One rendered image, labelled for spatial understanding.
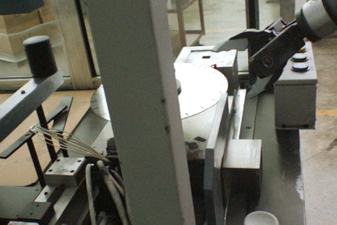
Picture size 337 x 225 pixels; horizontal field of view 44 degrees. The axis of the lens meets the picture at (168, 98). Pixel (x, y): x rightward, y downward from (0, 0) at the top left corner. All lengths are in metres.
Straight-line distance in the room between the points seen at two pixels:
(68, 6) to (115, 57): 1.28
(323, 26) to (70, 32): 0.98
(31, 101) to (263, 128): 0.63
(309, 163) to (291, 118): 1.20
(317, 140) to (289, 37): 1.77
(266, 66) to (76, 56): 0.95
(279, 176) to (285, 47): 0.35
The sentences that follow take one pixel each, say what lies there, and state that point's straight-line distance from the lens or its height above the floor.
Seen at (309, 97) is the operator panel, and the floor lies 0.84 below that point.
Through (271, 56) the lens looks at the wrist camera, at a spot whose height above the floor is 1.08.
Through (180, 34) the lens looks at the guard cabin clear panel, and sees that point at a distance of 1.44.
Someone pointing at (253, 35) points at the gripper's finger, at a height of 1.10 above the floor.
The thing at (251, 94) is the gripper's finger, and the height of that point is 0.97.
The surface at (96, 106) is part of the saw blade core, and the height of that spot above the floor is 0.95.
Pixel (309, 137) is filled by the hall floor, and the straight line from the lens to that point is 2.58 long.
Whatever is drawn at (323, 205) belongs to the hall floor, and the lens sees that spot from 2.11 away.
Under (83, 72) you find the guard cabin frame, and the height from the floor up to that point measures 0.81.
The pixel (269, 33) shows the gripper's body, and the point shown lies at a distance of 0.84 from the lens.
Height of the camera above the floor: 1.37
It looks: 26 degrees down
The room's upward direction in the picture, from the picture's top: 8 degrees counter-clockwise
